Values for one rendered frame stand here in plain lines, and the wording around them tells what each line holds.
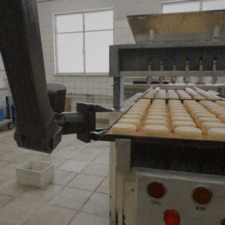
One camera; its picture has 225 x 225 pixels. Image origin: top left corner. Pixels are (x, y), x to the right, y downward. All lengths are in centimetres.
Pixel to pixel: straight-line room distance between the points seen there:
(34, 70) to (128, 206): 34
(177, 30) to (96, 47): 377
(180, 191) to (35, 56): 34
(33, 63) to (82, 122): 25
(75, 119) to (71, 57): 458
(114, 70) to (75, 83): 384
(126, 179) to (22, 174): 188
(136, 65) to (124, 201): 84
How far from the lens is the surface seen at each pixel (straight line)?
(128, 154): 43
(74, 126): 55
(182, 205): 46
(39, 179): 219
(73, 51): 510
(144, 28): 119
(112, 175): 127
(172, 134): 48
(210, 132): 45
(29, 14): 33
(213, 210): 47
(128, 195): 50
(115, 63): 115
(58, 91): 50
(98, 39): 487
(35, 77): 37
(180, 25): 119
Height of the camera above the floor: 103
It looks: 9 degrees down
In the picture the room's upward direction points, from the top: straight up
